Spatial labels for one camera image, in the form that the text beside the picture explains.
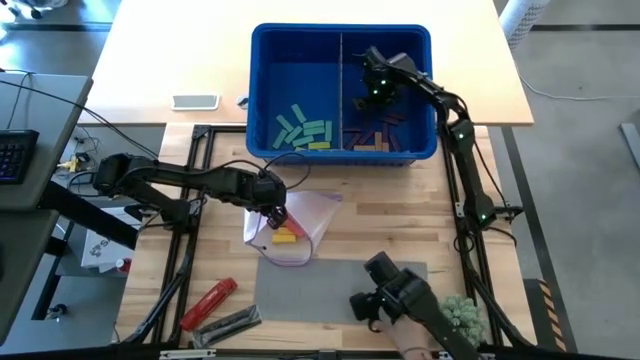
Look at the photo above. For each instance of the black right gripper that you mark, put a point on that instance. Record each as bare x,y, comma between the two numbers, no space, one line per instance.
380,87

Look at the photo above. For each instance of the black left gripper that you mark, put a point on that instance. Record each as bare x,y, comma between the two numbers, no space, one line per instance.
250,192

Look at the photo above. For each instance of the blue plastic bin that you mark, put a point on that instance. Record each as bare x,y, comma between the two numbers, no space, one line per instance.
300,75

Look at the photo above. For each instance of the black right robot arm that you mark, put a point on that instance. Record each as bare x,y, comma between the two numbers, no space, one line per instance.
467,160

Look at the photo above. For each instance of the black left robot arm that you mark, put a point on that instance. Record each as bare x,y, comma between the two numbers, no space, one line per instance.
175,172

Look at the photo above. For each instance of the yellow wooden block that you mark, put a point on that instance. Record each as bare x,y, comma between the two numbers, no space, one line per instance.
284,239
286,231

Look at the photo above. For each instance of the red wooden block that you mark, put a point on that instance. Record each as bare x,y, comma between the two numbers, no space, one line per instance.
295,227

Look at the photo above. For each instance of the white-framed smartphone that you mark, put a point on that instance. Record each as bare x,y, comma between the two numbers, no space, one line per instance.
195,102

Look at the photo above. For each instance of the red capped can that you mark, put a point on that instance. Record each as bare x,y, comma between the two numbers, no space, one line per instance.
123,265

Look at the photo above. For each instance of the white metal table leg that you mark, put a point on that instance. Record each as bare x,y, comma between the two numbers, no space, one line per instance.
522,20

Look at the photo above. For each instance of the black desk beam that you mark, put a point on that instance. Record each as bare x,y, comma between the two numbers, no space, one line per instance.
85,217

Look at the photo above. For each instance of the black small box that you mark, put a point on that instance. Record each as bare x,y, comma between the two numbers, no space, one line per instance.
80,179

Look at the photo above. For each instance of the yellow connector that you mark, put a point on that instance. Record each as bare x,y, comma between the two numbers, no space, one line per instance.
74,164

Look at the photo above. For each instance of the green artificial plant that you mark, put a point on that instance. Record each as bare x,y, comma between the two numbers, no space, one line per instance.
465,315

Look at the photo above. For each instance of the black caster wheel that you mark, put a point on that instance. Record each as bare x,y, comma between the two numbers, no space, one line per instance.
56,312

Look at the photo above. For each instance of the grey side desk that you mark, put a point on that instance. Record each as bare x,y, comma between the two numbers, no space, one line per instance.
55,115

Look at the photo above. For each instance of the grey metal stand leg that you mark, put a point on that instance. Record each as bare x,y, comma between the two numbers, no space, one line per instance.
631,145

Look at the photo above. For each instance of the black keyboard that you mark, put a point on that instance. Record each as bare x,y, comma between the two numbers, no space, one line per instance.
17,157

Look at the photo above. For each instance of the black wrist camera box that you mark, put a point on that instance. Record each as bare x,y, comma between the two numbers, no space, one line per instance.
267,177
402,62

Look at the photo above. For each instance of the silver arm base bracket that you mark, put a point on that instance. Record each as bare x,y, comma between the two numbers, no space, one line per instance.
505,210

